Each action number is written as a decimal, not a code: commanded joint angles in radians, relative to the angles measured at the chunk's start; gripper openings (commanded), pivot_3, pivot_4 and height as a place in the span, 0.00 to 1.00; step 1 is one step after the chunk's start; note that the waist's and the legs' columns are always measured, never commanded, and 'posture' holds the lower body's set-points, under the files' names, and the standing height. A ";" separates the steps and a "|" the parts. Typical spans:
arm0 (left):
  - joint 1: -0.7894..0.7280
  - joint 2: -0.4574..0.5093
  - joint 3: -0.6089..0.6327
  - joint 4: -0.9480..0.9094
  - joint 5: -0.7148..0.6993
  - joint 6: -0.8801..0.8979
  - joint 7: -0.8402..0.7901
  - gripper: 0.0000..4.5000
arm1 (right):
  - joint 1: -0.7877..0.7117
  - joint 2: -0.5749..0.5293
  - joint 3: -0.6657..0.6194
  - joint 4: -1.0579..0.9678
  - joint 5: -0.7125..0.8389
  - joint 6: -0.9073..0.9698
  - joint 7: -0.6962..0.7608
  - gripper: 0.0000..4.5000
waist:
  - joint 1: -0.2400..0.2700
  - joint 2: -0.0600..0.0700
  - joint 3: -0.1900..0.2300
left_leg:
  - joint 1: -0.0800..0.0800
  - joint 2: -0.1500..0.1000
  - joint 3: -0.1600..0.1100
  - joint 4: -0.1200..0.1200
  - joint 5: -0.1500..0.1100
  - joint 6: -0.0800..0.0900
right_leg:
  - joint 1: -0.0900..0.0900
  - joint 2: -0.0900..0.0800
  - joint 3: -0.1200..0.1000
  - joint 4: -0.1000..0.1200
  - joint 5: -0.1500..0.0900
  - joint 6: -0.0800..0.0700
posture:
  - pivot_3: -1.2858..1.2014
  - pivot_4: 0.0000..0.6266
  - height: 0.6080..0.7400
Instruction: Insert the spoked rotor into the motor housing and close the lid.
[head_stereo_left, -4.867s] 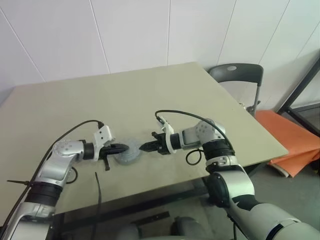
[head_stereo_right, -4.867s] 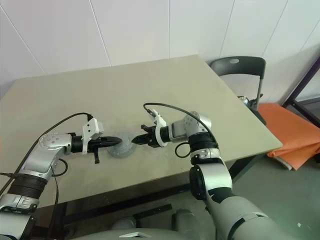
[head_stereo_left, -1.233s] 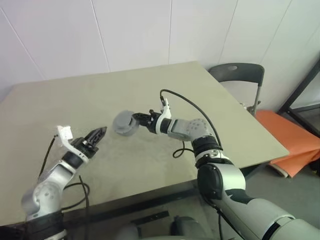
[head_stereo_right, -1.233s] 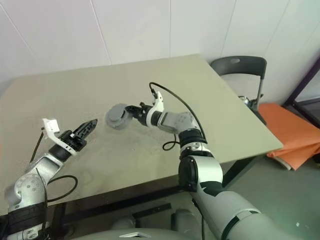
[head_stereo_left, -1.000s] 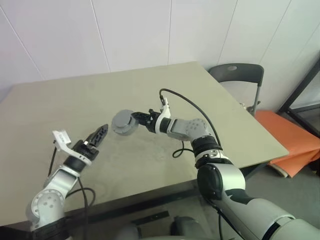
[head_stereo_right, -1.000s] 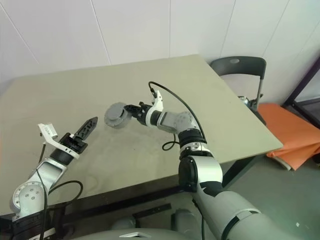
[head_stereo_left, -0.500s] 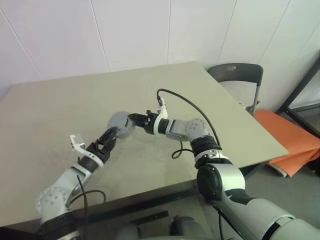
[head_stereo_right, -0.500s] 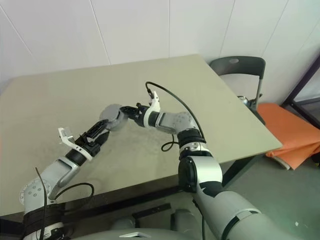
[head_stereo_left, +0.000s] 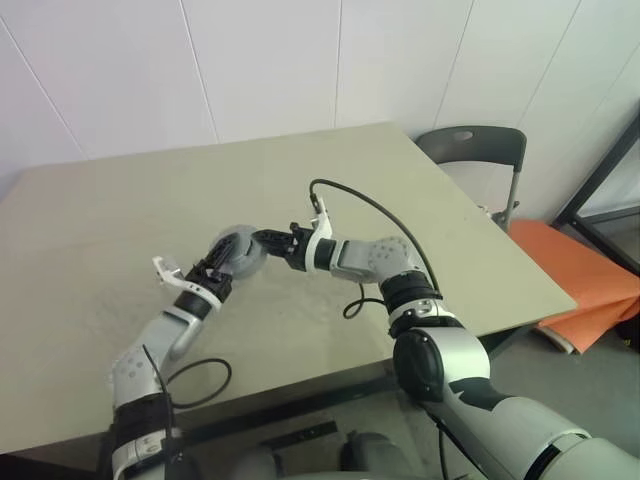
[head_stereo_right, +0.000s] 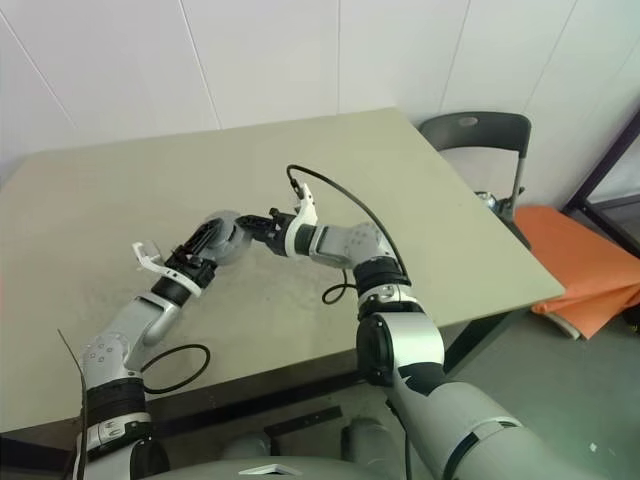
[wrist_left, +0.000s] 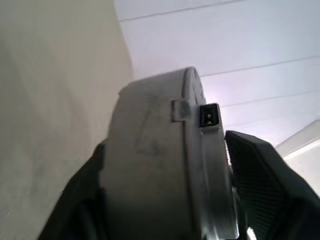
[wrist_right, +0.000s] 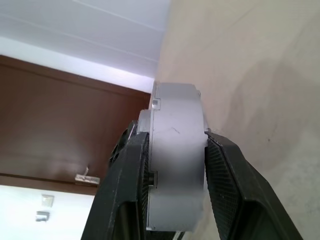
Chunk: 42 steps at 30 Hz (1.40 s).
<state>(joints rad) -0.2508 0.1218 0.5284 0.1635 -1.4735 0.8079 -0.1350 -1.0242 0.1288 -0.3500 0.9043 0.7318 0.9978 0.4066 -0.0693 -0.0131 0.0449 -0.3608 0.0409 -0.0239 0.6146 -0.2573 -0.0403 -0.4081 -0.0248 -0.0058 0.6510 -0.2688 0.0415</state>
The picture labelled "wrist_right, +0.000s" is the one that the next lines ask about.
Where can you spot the grey wall socket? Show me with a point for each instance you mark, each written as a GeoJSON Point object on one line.
{"type": "Point", "coordinates": [42, 216]}

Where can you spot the brown wooden door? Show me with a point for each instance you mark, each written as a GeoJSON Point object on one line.
{"type": "Point", "coordinates": [62, 112]}

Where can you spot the white wall switch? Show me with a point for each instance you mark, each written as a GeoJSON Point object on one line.
{"type": "Point", "coordinates": [47, 201]}

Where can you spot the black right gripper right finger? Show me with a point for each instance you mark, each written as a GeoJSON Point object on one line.
{"type": "Point", "coordinates": [240, 185]}

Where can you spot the white round motor housing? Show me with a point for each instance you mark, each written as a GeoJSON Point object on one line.
{"type": "Point", "coordinates": [177, 150]}

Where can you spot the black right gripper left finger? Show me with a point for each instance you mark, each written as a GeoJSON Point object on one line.
{"type": "Point", "coordinates": [117, 190]}

